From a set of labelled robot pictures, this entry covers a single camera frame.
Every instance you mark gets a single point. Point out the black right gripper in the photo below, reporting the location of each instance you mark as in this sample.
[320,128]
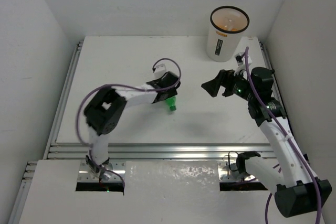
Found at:
[212,86]

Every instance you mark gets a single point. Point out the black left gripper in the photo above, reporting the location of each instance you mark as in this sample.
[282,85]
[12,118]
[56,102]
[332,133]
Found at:
[166,95]

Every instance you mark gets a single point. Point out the green plastic bottle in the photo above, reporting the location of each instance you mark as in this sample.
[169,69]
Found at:
[171,103]

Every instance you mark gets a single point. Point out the orange bottle brown cap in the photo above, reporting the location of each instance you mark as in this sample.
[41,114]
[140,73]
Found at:
[224,27]

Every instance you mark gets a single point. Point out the clear bottle yellow cap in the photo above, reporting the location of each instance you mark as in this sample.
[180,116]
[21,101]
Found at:
[233,24]

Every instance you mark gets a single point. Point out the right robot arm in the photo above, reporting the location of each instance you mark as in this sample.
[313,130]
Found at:
[296,188]

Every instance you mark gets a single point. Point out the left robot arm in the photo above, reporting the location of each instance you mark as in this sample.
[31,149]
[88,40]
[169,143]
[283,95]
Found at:
[104,111]

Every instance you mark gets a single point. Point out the white bin black rim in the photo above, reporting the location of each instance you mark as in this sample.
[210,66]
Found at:
[222,44]

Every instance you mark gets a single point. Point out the white foam cover plate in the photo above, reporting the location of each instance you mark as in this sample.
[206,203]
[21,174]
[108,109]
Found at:
[184,177]

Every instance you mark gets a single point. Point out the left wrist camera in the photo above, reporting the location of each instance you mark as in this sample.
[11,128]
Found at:
[159,70]

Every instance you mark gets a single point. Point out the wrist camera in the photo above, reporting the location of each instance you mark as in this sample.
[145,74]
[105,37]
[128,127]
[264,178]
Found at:
[242,63]
[159,70]

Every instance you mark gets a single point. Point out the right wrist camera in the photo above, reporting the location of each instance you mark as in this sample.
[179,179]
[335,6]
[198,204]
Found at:
[242,63]

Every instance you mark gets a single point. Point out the aluminium table edge rail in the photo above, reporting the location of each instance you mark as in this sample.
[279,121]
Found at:
[161,151]

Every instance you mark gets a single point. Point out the left side rail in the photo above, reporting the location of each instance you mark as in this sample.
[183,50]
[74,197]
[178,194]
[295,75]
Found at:
[64,94]

